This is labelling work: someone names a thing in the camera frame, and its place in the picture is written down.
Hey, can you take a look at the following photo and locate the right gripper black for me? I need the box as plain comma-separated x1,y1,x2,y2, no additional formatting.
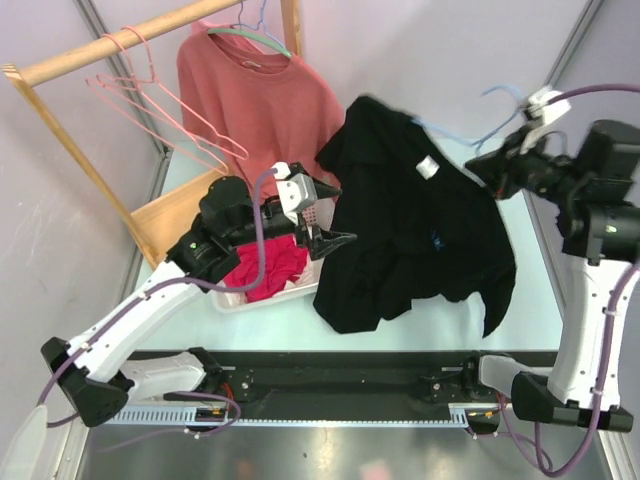
463,125,586,207

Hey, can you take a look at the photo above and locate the light blue wire hanger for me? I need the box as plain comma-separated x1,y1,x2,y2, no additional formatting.
412,83,525,154

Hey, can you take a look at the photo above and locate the black t shirt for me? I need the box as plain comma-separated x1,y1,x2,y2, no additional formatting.
313,95,517,335

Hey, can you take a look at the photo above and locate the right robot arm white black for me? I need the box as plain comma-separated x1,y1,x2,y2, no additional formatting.
461,120,639,433

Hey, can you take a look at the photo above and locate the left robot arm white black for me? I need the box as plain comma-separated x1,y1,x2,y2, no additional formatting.
37,162,356,428

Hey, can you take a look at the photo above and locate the salmon red t shirt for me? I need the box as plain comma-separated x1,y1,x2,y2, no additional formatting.
177,21,344,186

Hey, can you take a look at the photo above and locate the green hanger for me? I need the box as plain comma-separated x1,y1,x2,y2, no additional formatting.
207,27,292,58

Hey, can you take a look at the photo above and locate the magenta pink garment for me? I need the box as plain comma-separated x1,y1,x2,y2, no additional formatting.
224,236,308,302

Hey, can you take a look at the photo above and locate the white garment in basket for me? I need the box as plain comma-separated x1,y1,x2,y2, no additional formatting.
215,260,324,309

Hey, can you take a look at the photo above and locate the white plastic laundry basket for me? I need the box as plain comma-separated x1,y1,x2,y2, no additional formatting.
207,197,336,315

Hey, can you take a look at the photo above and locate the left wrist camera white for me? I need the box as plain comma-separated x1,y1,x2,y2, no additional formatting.
273,162,319,225

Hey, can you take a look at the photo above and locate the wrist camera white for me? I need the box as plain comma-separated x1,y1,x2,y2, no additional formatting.
522,85,571,130
273,162,319,225

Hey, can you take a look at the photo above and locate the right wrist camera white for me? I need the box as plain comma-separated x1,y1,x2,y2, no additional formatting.
522,85,571,130

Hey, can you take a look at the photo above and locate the pink wire hanger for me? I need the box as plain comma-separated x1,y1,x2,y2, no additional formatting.
86,26,249,173
86,49,235,176

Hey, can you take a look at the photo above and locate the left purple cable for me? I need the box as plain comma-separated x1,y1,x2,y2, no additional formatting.
37,167,284,451

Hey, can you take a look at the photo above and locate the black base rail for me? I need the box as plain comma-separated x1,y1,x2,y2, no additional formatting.
129,349,556,421

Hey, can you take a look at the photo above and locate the blue wire hanger far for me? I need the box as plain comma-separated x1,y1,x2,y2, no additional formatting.
234,0,281,49

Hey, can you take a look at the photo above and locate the white cable duct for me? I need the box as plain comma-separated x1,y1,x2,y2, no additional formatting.
107,400,498,428

